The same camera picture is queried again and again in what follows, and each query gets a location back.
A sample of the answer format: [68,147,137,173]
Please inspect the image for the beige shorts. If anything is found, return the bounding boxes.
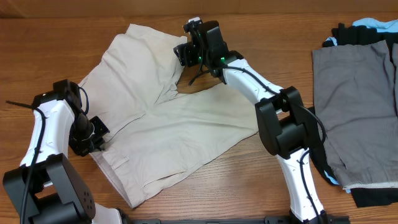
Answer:
[80,24,257,208]

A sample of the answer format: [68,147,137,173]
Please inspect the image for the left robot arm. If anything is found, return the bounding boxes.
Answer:
[2,80,131,224]

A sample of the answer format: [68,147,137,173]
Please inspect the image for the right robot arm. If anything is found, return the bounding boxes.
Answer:
[174,42,328,223]

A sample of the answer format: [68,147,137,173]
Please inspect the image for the grey shorts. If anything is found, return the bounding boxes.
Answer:
[311,39,398,190]

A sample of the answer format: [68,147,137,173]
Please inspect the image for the light blue garment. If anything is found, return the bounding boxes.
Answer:
[323,17,398,194]

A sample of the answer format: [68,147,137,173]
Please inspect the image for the black garment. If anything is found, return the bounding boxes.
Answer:
[307,22,398,208]

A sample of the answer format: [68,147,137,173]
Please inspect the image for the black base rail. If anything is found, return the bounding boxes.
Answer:
[128,215,351,224]

